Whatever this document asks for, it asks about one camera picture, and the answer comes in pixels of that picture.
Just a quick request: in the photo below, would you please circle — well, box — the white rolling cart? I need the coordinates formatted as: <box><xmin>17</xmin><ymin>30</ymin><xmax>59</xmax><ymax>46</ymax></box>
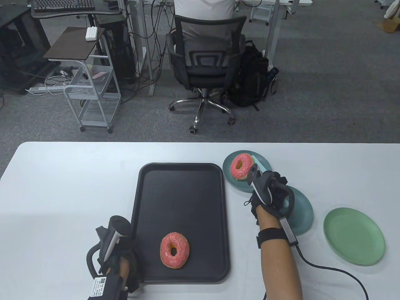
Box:
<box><xmin>63</xmin><ymin>34</ymin><xmax>122</xmax><ymax>134</ymax></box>

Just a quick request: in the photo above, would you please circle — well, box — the black white controller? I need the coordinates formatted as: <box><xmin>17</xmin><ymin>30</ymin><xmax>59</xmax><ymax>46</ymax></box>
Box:
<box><xmin>87</xmin><ymin>216</ymin><xmax>132</xmax><ymax>277</ymax></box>
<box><xmin>248</xmin><ymin>165</ymin><xmax>295</xmax><ymax>219</ymax></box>

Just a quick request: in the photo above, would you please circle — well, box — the light blue dessert shovel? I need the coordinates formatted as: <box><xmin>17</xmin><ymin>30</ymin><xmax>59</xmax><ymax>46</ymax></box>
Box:
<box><xmin>250</xmin><ymin>155</ymin><xmax>267</xmax><ymax>174</ymax></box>

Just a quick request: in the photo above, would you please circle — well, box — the black wrist strap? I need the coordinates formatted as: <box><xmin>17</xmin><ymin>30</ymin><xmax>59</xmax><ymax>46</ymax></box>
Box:
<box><xmin>257</xmin><ymin>228</ymin><xmax>288</xmax><ymax>249</ymax></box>

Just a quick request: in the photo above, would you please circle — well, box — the green round plate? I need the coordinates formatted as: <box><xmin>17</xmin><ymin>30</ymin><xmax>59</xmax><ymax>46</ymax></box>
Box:
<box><xmin>323</xmin><ymin>208</ymin><xmax>385</xmax><ymax>266</ymax></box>

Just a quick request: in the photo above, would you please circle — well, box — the cream cloth bag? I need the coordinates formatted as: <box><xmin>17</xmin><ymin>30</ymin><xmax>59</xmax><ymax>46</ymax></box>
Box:
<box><xmin>383</xmin><ymin>2</ymin><xmax>400</xmax><ymax>21</ymax></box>

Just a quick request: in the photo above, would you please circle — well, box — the black computer tower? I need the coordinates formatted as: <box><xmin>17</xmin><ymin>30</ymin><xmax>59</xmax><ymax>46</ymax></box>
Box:
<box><xmin>105</xmin><ymin>22</ymin><xmax>136</xmax><ymax>83</ymax></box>

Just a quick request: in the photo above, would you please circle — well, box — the white power strip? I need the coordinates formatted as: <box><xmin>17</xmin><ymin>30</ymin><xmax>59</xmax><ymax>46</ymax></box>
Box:
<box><xmin>26</xmin><ymin>86</ymin><xmax>68</xmax><ymax>96</ymax></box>

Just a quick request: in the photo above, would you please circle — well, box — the black backpack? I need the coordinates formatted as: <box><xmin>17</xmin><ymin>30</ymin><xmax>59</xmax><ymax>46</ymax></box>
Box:
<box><xmin>223</xmin><ymin>40</ymin><xmax>278</xmax><ymax>111</ymax></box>

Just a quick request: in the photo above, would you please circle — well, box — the black module cable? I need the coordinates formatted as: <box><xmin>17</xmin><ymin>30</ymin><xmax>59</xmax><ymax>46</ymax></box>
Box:
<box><xmin>295</xmin><ymin>245</ymin><xmax>370</xmax><ymax>300</ymax></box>

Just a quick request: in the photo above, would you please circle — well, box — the black white left controller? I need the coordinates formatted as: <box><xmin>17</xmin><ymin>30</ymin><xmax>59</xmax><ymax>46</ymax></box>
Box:
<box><xmin>87</xmin><ymin>216</ymin><xmax>132</xmax><ymax>277</ymax></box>

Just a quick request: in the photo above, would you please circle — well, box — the black mesh office chair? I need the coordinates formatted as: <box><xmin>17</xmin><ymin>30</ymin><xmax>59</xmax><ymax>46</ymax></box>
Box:
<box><xmin>166</xmin><ymin>15</ymin><xmax>248</xmax><ymax>135</ymax></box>

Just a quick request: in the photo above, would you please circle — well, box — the pink sprinkled mini donut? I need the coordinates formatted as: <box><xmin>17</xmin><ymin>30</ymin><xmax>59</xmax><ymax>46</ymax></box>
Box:
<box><xmin>160</xmin><ymin>232</ymin><xmax>190</xmax><ymax>269</ymax></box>
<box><xmin>230</xmin><ymin>153</ymin><xmax>254</xmax><ymax>181</ymax></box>

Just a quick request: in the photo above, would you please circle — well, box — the cardboard box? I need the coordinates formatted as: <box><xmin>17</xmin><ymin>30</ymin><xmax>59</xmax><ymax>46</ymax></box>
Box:
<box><xmin>377</xmin><ymin>16</ymin><xmax>400</xmax><ymax>33</ymax></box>

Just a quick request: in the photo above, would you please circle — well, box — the black labelled wrist box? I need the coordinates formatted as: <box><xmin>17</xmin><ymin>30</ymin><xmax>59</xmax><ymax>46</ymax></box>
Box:
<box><xmin>87</xmin><ymin>276</ymin><xmax>128</xmax><ymax>300</ymax></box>

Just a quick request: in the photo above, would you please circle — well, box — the bundle of black cables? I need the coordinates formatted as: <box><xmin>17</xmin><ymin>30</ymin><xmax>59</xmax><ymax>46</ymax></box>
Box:
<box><xmin>120</xmin><ymin>0</ymin><xmax>175</xmax><ymax>105</ymax></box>

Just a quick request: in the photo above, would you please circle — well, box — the black keyboard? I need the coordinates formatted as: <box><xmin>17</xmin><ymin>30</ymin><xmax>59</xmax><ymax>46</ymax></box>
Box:
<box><xmin>33</xmin><ymin>0</ymin><xmax>95</xmax><ymax>12</ymax></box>

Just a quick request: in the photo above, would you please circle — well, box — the teal round plate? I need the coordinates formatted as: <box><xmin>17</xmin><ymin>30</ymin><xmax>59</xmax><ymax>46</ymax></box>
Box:
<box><xmin>222</xmin><ymin>150</ymin><xmax>273</xmax><ymax>193</ymax></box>
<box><xmin>280</xmin><ymin>185</ymin><xmax>314</xmax><ymax>236</ymax></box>

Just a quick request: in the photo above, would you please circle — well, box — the black oblong wrist module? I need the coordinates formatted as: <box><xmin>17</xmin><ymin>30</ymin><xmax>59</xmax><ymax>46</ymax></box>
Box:
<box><xmin>279</xmin><ymin>216</ymin><xmax>299</xmax><ymax>247</ymax></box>

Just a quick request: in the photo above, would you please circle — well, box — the small white trolley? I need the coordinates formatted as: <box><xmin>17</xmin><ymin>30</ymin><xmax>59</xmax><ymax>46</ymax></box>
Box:
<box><xmin>250</xmin><ymin>5</ymin><xmax>270</xmax><ymax>25</ymax></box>

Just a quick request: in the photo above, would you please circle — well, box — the person's right hand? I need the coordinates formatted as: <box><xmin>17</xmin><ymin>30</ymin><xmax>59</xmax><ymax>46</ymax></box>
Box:
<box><xmin>244</xmin><ymin>171</ymin><xmax>288</xmax><ymax>226</ymax></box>

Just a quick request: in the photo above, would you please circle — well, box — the black baking tray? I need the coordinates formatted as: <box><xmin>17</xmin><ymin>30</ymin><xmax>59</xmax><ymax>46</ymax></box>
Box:
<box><xmin>131</xmin><ymin>162</ymin><xmax>231</xmax><ymax>284</ymax></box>

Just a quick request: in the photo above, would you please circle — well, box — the brown side table top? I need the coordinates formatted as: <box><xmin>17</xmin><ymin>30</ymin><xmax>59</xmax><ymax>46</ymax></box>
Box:
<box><xmin>43</xmin><ymin>27</ymin><xmax>106</xmax><ymax>60</ymax></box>

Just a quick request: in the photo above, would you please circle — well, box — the person's right forearm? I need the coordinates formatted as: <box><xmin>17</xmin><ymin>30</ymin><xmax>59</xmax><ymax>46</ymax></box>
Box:
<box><xmin>258</xmin><ymin>216</ymin><xmax>303</xmax><ymax>300</ymax></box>

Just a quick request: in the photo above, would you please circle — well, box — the person's left hand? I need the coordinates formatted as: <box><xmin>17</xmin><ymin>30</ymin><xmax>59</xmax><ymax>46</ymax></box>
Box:
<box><xmin>97</xmin><ymin>247</ymin><xmax>143</xmax><ymax>295</ymax></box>

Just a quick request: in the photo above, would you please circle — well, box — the black white right controller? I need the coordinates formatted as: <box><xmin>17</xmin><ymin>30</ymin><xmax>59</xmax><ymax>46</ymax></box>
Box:
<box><xmin>248</xmin><ymin>165</ymin><xmax>295</xmax><ymax>219</ymax></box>

